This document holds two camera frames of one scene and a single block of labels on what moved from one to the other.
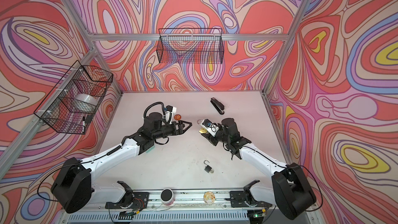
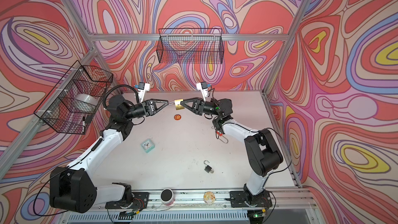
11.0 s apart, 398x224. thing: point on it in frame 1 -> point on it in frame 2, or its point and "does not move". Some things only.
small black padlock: (208, 168) does not move
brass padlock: (203, 130) -> (177, 103)
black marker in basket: (83, 124) does not move
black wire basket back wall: (192, 45) does not move
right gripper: (208, 136) -> (198, 107)
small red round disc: (177, 117) does not move
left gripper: (179, 128) -> (147, 108)
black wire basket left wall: (71, 105) does not move
